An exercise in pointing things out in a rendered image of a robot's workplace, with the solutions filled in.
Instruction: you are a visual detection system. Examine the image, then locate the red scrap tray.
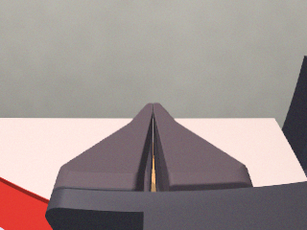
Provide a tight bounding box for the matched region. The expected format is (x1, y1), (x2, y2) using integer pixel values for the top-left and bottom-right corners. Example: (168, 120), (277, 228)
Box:
(0, 177), (53, 230)

